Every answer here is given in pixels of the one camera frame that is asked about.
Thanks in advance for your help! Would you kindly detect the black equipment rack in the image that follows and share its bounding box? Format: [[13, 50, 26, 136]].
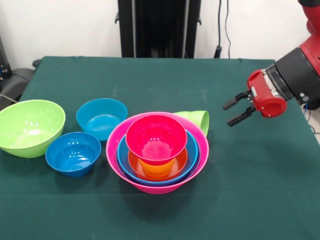
[[0, 37, 11, 86]]

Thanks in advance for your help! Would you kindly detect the large light blue bowl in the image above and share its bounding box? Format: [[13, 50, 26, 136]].
[[116, 129, 200, 187]]

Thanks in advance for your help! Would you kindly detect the dark green table cloth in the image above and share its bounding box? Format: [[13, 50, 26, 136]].
[[0, 56, 320, 240]]

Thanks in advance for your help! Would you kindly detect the orange cup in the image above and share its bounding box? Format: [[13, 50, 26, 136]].
[[137, 158, 177, 176]]

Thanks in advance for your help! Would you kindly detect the translucent blue ribbed bowl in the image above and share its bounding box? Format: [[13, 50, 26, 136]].
[[75, 98, 128, 141]]

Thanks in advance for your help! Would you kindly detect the orange bowl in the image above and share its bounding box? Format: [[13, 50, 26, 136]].
[[128, 147, 189, 181]]

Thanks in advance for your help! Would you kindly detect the large pink bowl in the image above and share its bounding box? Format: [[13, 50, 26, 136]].
[[105, 111, 210, 195]]

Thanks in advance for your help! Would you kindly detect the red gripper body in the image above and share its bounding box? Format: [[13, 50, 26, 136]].
[[246, 69, 288, 118]]

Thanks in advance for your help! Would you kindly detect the black hanging cable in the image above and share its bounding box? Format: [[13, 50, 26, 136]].
[[214, 0, 231, 59]]

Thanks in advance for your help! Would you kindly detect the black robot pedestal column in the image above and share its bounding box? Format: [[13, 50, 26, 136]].
[[114, 0, 202, 59]]

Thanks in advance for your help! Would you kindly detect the green cup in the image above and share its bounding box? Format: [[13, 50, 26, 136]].
[[172, 110, 210, 137]]

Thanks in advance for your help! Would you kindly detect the small dark blue bowl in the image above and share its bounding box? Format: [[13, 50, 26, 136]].
[[45, 132, 102, 179]]

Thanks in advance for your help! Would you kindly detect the large green bowl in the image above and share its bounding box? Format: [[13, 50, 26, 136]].
[[0, 99, 66, 159]]

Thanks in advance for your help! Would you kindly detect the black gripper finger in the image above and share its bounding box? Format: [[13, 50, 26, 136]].
[[222, 91, 251, 111], [226, 106, 257, 128]]

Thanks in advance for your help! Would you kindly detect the small crimson bowl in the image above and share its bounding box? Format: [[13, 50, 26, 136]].
[[125, 114, 188, 166]]

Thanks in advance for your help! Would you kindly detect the grey cable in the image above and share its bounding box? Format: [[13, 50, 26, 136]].
[[0, 93, 18, 105]]

